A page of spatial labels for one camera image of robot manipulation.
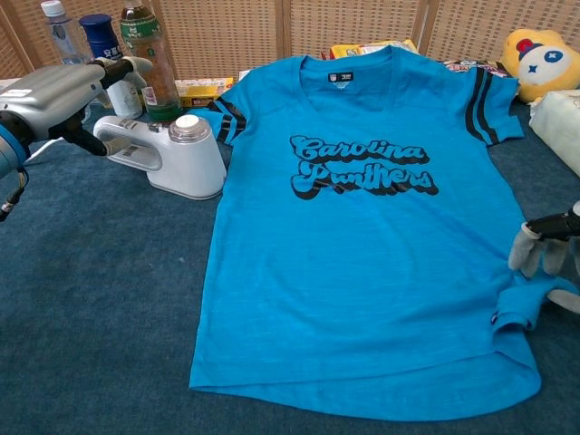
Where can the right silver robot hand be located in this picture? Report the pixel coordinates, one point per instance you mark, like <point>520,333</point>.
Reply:
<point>525,249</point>

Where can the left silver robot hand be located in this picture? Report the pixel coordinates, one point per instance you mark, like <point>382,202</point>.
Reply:
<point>45,99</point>

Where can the white handheld garment steamer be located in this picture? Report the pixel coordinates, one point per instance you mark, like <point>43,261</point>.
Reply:
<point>190,163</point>

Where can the blue Carolina Panthers t-shirt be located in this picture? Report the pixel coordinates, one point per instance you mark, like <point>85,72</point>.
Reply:
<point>362,272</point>

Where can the clear water bottle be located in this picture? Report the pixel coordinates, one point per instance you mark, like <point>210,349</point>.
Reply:
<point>65,36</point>

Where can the white bottle blue cap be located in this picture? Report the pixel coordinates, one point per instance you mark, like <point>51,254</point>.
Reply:
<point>102,41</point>

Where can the green label tea bottle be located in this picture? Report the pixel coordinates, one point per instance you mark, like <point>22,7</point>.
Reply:
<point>156,81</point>

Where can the long white tissue pack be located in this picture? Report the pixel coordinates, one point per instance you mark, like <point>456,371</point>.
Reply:
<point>557,122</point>

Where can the yellow snack box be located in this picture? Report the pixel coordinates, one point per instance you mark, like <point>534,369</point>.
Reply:
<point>204,88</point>

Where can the yellow plush toy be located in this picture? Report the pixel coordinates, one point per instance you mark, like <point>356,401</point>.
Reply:
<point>539,63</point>

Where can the wicker folding screen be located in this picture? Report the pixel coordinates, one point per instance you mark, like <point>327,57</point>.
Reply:
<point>226,36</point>

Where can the dark snack packet pink print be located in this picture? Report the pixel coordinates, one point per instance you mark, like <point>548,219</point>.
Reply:
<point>457,65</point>

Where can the white flat packet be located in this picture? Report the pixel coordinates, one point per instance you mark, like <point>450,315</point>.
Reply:
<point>244,74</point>

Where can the dark teal table cloth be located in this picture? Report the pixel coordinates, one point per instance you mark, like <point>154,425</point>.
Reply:
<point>90,294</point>

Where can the yellow snack bag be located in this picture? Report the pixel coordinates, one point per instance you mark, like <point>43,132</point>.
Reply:
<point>353,50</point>

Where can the red snack packet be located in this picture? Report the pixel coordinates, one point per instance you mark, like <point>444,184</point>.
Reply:
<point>325,55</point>

